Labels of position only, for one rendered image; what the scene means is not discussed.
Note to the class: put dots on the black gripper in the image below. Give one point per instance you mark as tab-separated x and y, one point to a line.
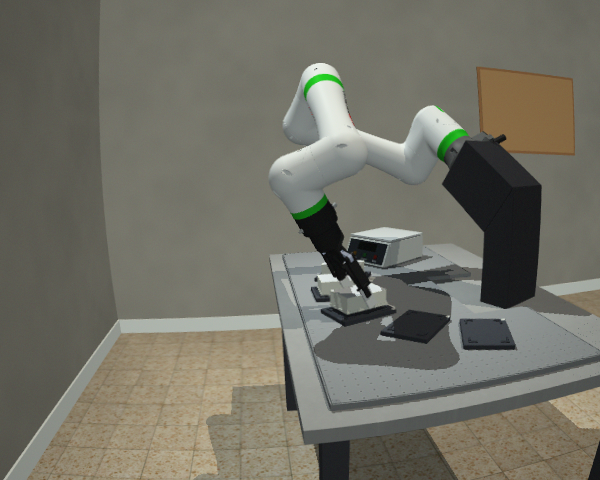
329	244

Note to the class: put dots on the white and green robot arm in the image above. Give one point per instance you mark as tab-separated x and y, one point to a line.
298	178

